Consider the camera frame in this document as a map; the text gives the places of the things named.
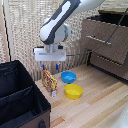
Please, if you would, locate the orange yellow snack packet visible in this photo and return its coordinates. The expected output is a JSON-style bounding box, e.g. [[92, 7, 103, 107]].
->
[[41, 68, 59, 98]]

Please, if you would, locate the brown drawer with short handle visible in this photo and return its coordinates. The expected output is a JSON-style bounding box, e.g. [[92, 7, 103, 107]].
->
[[80, 13, 128, 64]]

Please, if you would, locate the black fabric storage box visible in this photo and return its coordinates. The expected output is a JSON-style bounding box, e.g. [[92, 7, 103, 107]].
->
[[0, 59, 52, 128]]

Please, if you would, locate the brown drawer with long handle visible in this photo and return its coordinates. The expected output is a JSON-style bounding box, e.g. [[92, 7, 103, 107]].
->
[[89, 49, 128, 81]]

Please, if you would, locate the yellow bowl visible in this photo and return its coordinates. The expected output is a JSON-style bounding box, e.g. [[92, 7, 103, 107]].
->
[[63, 83, 84, 100]]

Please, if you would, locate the blue bowl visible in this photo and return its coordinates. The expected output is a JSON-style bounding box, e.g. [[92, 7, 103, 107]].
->
[[60, 71, 78, 85]]

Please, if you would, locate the dark wooden drawer cabinet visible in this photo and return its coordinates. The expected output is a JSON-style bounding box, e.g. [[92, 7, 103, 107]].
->
[[87, 9, 128, 84]]

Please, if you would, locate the short silver drawer handle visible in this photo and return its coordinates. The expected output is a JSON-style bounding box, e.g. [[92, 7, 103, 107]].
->
[[86, 34, 113, 46]]

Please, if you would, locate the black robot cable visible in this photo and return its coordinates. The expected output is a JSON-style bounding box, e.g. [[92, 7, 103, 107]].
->
[[65, 8, 128, 57]]

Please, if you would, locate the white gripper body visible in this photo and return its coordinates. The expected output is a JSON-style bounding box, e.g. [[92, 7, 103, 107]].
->
[[34, 44, 67, 63]]

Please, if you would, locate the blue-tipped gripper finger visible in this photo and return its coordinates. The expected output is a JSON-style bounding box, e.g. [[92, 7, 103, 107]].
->
[[55, 61, 60, 72], [41, 61, 46, 71]]

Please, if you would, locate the long silver drawer handle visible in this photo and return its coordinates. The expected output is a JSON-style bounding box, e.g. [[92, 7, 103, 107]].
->
[[96, 55, 122, 67]]

